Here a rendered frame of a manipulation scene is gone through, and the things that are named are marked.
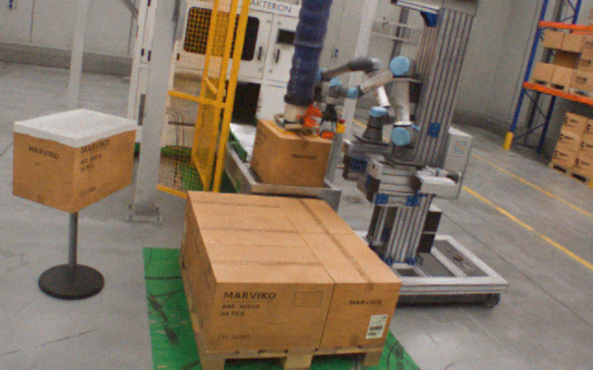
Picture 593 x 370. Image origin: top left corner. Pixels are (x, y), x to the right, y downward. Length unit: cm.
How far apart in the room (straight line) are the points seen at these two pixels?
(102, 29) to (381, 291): 1030
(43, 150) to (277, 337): 152
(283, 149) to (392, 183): 83
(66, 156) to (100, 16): 959
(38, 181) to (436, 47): 251
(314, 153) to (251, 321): 156
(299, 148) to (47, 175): 175
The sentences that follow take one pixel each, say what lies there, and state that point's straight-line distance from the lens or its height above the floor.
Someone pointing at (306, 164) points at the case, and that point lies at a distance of 368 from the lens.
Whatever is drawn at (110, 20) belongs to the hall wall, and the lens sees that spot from 1212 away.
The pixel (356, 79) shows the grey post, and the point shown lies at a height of 121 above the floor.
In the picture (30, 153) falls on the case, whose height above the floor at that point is 88.
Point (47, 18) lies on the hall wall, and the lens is 1230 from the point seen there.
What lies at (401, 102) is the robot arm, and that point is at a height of 140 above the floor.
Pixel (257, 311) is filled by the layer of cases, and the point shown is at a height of 38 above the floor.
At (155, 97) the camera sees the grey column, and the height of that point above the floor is 101.
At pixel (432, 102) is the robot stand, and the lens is 345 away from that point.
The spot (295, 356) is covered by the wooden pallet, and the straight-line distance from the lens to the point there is 275.
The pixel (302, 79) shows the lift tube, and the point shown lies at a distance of 373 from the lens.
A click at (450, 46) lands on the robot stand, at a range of 346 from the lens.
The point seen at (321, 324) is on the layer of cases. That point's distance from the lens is 268.
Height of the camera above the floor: 171
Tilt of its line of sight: 16 degrees down
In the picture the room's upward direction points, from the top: 11 degrees clockwise
